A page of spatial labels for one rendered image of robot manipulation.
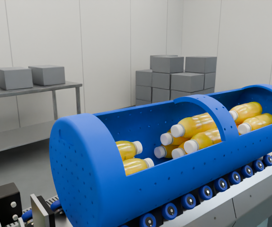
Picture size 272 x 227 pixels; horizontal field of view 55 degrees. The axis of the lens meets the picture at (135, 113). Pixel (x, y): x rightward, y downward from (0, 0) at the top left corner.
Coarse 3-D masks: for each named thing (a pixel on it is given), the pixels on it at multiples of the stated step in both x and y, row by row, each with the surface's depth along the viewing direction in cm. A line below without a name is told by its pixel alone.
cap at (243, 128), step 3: (243, 123) 95; (240, 126) 94; (243, 126) 93; (246, 126) 93; (240, 129) 94; (243, 129) 94; (246, 129) 93; (249, 129) 93; (240, 132) 95; (243, 132) 94; (246, 132) 93
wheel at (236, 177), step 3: (234, 171) 88; (228, 174) 88; (231, 174) 86; (234, 174) 87; (237, 174) 88; (228, 177) 87; (231, 177) 86; (234, 177) 86; (237, 177) 87; (231, 180) 86; (234, 180) 86; (237, 180) 86; (240, 180) 87; (234, 183) 86; (237, 183) 86
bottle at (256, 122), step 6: (264, 114) 101; (270, 114) 102; (246, 120) 96; (252, 120) 95; (258, 120) 96; (264, 120) 97; (270, 120) 99; (252, 126) 94; (258, 126) 94; (264, 126) 97
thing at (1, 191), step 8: (8, 184) 76; (0, 192) 72; (8, 192) 72; (16, 192) 72; (0, 200) 69; (8, 200) 71; (16, 200) 72; (0, 208) 70; (8, 208) 71; (16, 208) 72; (0, 216) 70; (8, 216) 71; (16, 216) 71; (8, 224) 72
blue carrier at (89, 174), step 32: (192, 96) 82; (224, 96) 109; (256, 96) 112; (64, 128) 59; (96, 128) 56; (128, 128) 86; (160, 128) 95; (224, 128) 74; (64, 160) 62; (96, 160) 51; (160, 160) 93; (192, 160) 65; (224, 160) 74; (64, 192) 66; (96, 192) 51; (128, 192) 54; (160, 192) 60; (96, 224) 53
